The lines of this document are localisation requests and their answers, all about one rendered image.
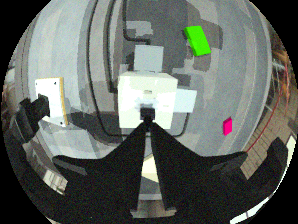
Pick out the bright green block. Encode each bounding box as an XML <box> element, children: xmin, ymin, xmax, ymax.
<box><xmin>184</xmin><ymin>26</ymin><xmax>212</xmax><ymax>56</ymax></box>

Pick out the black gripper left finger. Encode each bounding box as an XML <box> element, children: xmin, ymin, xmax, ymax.
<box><xmin>52</xmin><ymin>121</ymin><xmax>146</xmax><ymax>212</ymax></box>

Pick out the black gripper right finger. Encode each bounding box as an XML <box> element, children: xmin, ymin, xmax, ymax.
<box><xmin>150</xmin><ymin>121</ymin><xmax>249</xmax><ymax>212</ymax></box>

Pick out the magenta rectangular block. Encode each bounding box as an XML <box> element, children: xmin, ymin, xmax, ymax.
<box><xmin>223</xmin><ymin>117</ymin><xmax>233</xmax><ymax>135</ymax></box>

